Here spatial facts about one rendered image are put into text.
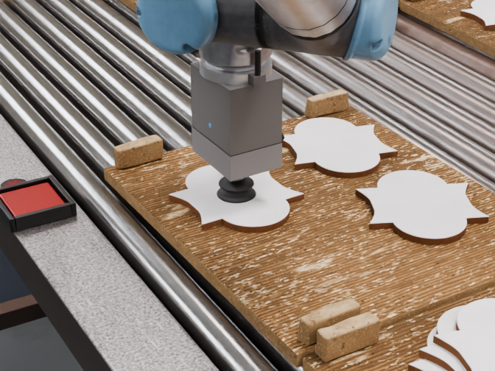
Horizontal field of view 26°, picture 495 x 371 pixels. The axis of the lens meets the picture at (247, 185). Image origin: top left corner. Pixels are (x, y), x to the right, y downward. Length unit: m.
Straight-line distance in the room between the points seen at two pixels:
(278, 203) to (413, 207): 0.15
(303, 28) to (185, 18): 0.12
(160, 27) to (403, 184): 0.39
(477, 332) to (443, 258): 0.17
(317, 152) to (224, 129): 0.20
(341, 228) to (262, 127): 0.14
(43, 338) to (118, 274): 1.48
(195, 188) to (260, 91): 0.16
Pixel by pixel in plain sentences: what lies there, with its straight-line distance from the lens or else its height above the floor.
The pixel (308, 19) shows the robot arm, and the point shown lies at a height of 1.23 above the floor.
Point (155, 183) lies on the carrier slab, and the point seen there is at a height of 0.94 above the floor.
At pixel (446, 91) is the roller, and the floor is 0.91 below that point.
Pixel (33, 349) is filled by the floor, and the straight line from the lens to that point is 2.54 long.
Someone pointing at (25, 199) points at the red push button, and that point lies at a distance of 1.22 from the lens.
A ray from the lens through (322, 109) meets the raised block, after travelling 1.37.
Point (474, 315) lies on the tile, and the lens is 0.96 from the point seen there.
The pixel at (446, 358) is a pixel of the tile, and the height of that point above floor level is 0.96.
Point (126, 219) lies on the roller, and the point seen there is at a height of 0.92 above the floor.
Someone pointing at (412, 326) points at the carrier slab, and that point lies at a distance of 1.00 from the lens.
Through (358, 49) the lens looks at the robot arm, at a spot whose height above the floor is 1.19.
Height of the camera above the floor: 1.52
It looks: 29 degrees down
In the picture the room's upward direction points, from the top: straight up
